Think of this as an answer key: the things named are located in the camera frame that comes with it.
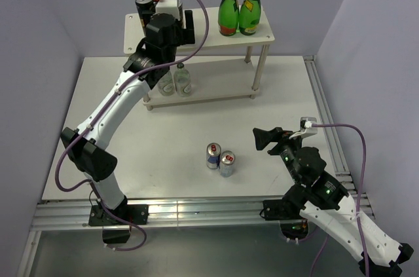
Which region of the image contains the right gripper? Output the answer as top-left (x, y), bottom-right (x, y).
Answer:
top-left (252, 126), bottom-right (306, 183)

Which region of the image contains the blue silver can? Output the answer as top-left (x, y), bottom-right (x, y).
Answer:
top-left (206, 143), bottom-right (221, 170)
top-left (219, 150), bottom-right (236, 177)

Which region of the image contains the clear Chang bottle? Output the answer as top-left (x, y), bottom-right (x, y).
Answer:
top-left (157, 71), bottom-right (175, 96)
top-left (173, 63), bottom-right (192, 97)

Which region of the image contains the black can front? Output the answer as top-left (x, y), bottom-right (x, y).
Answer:
top-left (135, 0), bottom-right (155, 35)

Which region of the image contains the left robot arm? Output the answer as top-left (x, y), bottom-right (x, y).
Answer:
top-left (60, 10), bottom-right (195, 224)

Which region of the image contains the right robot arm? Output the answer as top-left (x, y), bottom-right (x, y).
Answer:
top-left (253, 119), bottom-right (414, 276)

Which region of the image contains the white two-tier shelf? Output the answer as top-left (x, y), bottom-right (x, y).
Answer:
top-left (143, 7), bottom-right (275, 111)

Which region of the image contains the green bottle red label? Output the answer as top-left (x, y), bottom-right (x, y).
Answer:
top-left (218, 0), bottom-right (239, 36)

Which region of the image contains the green bottle yellow label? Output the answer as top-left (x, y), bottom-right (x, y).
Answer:
top-left (239, 0), bottom-right (262, 35)

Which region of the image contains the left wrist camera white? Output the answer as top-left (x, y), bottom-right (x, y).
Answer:
top-left (153, 0), bottom-right (183, 25)

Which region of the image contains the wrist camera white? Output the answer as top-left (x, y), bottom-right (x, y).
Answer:
top-left (153, 0), bottom-right (183, 25)
top-left (289, 117), bottom-right (318, 139)

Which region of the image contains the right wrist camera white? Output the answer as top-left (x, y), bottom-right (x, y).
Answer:
top-left (289, 117), bottom-right (318, 139)

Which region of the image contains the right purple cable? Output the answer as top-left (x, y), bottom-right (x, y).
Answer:
top-left (309, 122), bottom-right (373, 277)

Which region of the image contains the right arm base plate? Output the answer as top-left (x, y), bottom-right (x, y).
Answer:
top-left (260, 198), bottom-right (310, 242)

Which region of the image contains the aluminium rail frame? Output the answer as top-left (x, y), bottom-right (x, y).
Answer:
top-left (17, 56), bottom-right (357, 276)

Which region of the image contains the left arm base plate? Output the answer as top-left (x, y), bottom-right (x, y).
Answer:
top-left (88, 204), bottom-right (149, 245)

